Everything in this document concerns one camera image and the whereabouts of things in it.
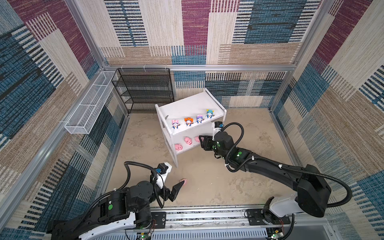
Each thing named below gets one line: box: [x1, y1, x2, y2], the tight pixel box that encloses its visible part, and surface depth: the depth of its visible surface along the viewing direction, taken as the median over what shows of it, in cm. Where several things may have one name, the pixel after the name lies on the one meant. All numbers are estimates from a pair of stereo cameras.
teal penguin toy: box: [206, 109, 215, 119], surface depth 71 cm
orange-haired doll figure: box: [184, 117, 194, 127], surface depth 68 cm
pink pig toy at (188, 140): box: [184, 136, 193, 145], surface depth 83 cm
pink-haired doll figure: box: [171, 119, 181, 130], surface depth 66 cm
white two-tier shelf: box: [155, 88, 227, 168], surface depth 76 cm
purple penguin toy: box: [196, 114, 205, 124], surface depth 69 cm
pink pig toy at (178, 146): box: [174, 143, 183, 151], surface depth 81 cm
